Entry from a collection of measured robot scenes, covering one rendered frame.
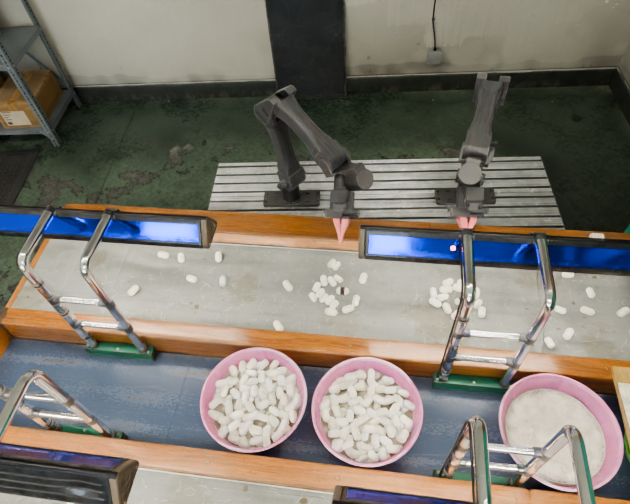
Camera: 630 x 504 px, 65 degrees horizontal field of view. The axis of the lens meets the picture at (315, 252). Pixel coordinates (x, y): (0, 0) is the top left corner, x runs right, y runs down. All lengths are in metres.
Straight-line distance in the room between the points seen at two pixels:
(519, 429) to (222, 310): 0.83
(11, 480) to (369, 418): 0.75
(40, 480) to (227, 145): 2.40
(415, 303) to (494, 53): 2.22
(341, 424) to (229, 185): 0.99
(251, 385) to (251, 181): 0.82
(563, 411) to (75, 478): 1.06
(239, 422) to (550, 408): 0.75
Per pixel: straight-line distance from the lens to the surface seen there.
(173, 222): 1.21
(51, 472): 1.01
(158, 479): 1.33
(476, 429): 0.90
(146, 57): 3.50
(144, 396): 1.49
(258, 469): 1.24
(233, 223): 1.62
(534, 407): 1.38
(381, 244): 1.11
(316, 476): 1.22
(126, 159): 3.25
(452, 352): 1.21
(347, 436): 1.28
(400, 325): 1.39
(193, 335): 1.42
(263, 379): 1.34
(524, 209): 1.82
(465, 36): 3.29
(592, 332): 1.51
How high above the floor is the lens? 1.95
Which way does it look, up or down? 52 degrees down
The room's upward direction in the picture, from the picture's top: 6 degrees counter-clockwise
